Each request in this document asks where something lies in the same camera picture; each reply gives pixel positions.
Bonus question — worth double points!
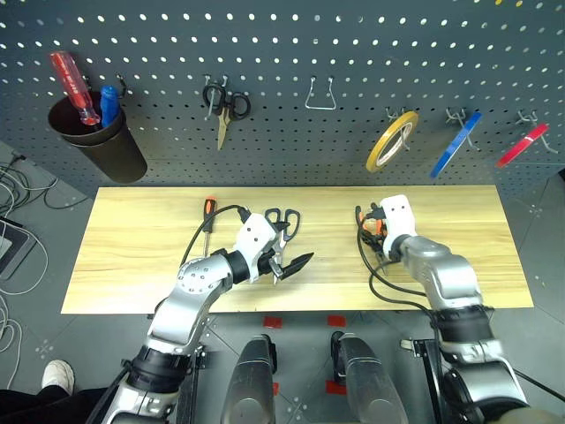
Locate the blue tape roll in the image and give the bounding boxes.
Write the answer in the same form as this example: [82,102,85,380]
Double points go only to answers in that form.
[429,110,484,179]

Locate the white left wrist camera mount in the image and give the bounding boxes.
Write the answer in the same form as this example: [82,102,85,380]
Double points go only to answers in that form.
[232,212,278,284]

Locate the silver double prong hook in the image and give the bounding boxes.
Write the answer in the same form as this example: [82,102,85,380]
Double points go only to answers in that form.
[202,73,230,122]
[516,110,560,155]
[384,105,412,152]
[444,107,482,153]

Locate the black handled silver blade scissors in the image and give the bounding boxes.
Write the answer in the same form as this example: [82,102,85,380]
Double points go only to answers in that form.
[263,207,304,286]

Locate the black floor cable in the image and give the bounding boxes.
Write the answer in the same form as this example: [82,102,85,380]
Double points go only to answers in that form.
[0,151,90,209]

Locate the red tape roll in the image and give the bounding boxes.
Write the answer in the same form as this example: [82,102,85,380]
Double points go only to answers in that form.
[494,122,550,170]

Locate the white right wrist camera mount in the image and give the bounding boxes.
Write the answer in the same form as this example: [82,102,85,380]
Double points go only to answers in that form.
[379,193,419,262]

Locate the white shoe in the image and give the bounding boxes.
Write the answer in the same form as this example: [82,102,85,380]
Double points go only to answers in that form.
[41,359,76,397]

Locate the orange black handled pliers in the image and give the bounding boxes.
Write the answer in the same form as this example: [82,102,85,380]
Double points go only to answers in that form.
[358,209,391,277]

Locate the blue handled tool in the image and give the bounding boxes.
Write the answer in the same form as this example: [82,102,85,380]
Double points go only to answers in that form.
[99,85,122,129]

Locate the black metal stand frame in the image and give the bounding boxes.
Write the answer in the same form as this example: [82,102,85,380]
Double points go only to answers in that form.
[399,337,448,424]
[175,344,209,424]

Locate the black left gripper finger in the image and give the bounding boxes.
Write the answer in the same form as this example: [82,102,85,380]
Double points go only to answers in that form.
[282,251,316,281]

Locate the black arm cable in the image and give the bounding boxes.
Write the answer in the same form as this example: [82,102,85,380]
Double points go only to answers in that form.
[178,203,248,269]
[353,204,436,317]

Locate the black handled gold blade scissors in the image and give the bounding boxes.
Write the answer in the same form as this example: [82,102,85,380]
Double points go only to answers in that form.
[201,83,252,152]

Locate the grey flat device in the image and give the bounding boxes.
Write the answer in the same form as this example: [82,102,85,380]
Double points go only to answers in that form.
[0,215,39,284]

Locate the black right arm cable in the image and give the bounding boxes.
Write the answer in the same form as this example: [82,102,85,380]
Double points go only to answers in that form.
[353,204,436,317]

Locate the black trouser leg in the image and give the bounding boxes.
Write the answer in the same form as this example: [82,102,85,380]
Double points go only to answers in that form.
[0,384,112,424]

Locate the orange black handled screwdriver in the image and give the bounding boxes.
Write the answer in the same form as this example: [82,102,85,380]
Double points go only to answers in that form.
[202,195,218,258]

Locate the silver wire loop hook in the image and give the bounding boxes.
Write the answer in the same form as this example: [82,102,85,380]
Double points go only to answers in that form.
[304,75,339,110]

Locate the dark grey perforated pegboard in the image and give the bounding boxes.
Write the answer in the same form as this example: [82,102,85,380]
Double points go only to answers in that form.
[0,0,565,198]

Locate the white floor cable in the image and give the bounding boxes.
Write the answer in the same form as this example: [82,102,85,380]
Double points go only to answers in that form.
[0,167,50,390]

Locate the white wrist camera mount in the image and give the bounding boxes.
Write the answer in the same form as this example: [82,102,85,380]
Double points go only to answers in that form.
[232,212,278,284]
[379,193,419,262]

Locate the red transparent handle screwdriver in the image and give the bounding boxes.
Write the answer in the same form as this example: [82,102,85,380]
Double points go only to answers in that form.
[48,50,102,127]

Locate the black cup holder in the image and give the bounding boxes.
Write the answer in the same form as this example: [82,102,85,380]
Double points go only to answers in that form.
[47,90,149,185]

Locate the dark grey rounded shell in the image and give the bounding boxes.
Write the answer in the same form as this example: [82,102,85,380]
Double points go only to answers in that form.
[330,330,410,424]
[219,333,279,424]

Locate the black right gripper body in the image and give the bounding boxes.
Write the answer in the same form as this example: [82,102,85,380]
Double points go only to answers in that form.
[361,201,389,239]

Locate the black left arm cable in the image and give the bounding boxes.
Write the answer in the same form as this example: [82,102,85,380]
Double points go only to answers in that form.
[178,203,248,269]

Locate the yellow tape roll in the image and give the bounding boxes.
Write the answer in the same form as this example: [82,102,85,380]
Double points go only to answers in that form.
[365,110,420,173]

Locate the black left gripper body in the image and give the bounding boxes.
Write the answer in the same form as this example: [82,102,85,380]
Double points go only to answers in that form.
[257,249,287,280]

